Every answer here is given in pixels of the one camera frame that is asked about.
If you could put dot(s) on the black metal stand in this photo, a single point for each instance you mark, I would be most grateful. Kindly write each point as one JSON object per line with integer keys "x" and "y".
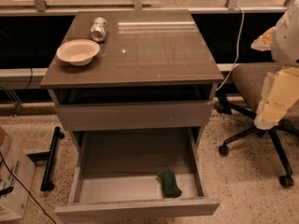
{"x": 48, "y": 157}

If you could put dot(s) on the grey drawer cabinet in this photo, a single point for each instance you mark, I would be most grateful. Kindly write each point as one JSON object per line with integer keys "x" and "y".
{"x": 154, "y": 56}

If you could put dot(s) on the white cardboard box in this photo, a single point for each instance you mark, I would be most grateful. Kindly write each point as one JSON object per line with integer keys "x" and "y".
{"x": 16, "y": 174}

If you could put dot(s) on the closed grey top drawer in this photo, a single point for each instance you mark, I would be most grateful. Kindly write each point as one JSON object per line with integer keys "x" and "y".
{"x": 133, "y": 116}

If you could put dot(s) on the white paper bowl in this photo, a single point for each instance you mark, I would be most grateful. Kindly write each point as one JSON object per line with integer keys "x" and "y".
{"x": 78, "y": 52}

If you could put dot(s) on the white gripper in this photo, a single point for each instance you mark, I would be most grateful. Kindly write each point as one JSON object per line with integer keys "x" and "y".
{"x": 286, "y": 42}

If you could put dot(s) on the green sponge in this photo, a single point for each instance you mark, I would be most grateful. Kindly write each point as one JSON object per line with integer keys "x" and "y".
{"x": 169, "y": 184}

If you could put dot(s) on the open grey middle drawer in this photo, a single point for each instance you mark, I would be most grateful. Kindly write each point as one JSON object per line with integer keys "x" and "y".
{"x": 116, "y": 177}

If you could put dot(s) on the silver soda can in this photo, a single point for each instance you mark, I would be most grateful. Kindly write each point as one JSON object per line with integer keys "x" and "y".
{"x": 99, "y": 30}

